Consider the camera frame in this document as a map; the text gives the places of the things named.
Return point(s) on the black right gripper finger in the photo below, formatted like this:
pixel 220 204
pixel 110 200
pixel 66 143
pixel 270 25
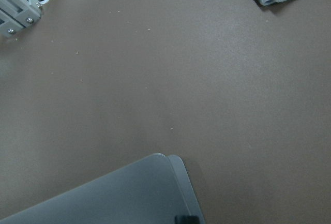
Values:
pixel 180 219
pixel 192 219

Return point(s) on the grey laptop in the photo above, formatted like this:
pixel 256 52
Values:
pixel 154 189

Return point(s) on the aluminium frame post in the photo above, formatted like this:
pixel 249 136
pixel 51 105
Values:
pixel 18 14

